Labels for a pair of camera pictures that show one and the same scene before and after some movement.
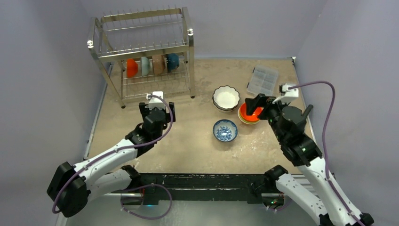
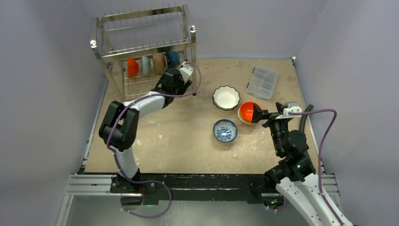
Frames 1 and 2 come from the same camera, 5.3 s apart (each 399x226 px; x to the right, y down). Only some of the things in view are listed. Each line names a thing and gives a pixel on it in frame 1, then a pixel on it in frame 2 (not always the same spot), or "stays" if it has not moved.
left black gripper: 144,110 to 183,85
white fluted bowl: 226,97 stays
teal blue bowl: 172,62 stays
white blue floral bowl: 225,130 stays
